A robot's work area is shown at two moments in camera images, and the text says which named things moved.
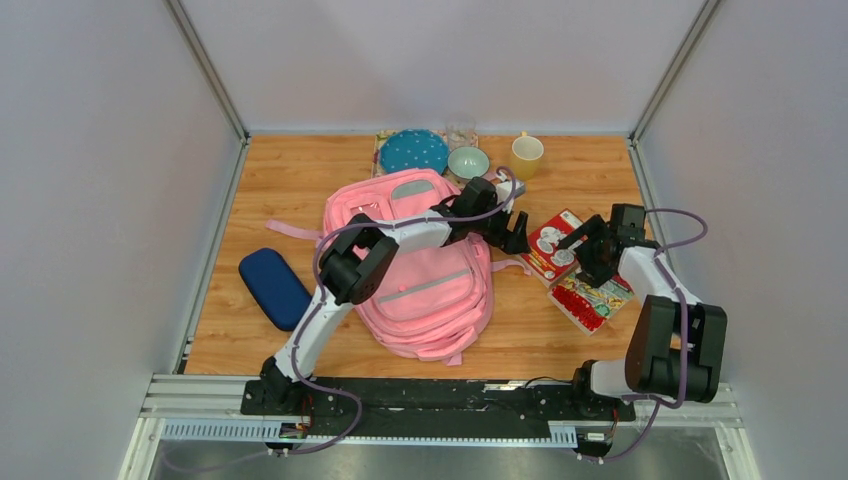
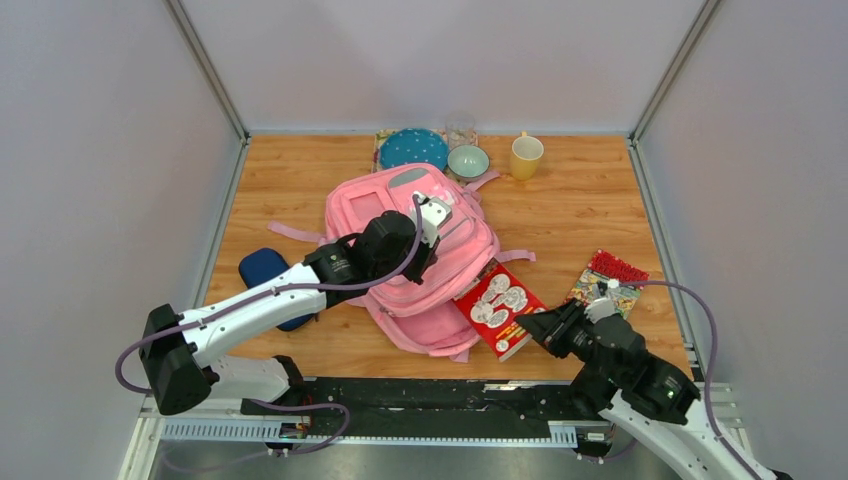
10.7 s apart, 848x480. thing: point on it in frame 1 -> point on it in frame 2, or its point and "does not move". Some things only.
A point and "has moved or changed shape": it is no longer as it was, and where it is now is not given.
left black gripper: [516, 241] -> [427, 255]
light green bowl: [468, 162] does not move
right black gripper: [594, 228] -> [551, 326]
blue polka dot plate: [414, 149] does not move
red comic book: [546, 260] -> [491, 306]
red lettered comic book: [587, 306] has moved or changed shape
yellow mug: [526, 155] does not move
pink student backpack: [438, 300] has moved or changed shape
